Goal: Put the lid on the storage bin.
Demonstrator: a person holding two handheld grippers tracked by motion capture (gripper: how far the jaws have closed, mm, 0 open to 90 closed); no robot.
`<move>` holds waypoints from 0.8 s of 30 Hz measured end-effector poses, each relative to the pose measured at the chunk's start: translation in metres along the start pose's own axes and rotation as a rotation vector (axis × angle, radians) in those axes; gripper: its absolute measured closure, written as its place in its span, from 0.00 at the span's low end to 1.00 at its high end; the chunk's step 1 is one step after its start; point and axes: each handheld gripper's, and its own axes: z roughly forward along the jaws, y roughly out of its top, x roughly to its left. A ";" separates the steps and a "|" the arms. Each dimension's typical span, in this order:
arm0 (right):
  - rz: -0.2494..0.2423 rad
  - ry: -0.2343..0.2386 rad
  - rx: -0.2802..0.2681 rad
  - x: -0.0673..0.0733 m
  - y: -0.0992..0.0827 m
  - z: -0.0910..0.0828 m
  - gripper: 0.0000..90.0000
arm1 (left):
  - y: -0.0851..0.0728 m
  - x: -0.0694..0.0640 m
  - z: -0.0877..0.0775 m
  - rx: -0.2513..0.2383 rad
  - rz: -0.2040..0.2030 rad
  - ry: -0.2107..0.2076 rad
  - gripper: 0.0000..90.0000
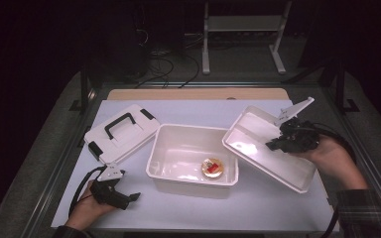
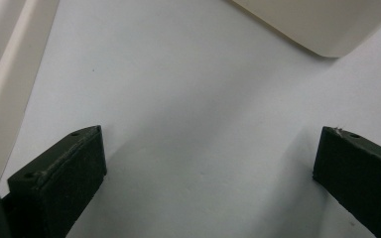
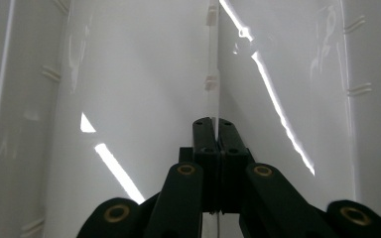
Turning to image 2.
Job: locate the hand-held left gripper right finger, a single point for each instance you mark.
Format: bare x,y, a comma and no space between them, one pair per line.
360,175

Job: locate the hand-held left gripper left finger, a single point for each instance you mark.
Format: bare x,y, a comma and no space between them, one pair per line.
63,178

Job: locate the beige panel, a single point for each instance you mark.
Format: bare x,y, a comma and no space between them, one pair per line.
3,66

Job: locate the cream plastic container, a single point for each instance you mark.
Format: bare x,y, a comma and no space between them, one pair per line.
324,23

